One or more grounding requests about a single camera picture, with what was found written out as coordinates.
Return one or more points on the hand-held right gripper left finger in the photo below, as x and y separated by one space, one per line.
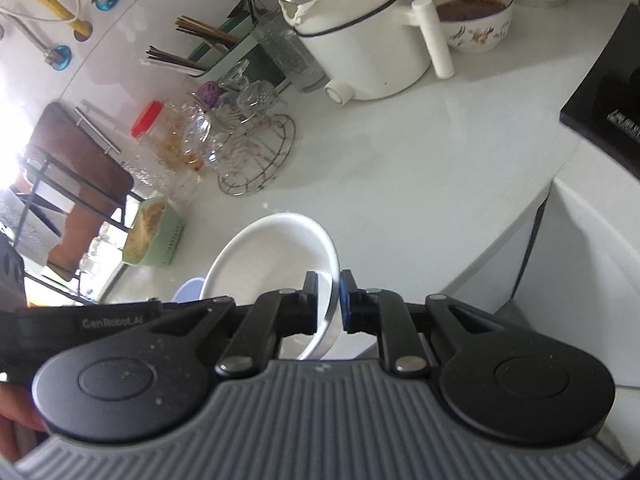
311 310

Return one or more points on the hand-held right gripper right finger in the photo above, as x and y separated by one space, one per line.
346 305

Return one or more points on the white bowl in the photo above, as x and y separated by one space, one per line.
265 260

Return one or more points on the person's left hand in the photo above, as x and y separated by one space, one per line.
17 417

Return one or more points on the clear drinking glass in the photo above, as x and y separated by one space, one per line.
90 265

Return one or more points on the pale purple plastic funnel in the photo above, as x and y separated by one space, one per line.
187 291

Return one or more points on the black metal dish rack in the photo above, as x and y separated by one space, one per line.
65 195

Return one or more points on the green plastic basket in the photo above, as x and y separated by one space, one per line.
165 240

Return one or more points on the brown cutting board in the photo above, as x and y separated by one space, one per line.
75 160

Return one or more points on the glass jar with red lid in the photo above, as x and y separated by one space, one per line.
160 160

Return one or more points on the purple ornament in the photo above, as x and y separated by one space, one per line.
208 95

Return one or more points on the white cabinet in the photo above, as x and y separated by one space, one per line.
585 270

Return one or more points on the clear glass tumbler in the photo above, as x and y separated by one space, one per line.
290 55

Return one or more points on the white electric pot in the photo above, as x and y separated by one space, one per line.
360 40

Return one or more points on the green chopstick holder with chopsticks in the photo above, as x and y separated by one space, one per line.
220 45

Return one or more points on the floral bowl with brown food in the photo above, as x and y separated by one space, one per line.
475 30

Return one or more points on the black stove top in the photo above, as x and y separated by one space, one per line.
610 110

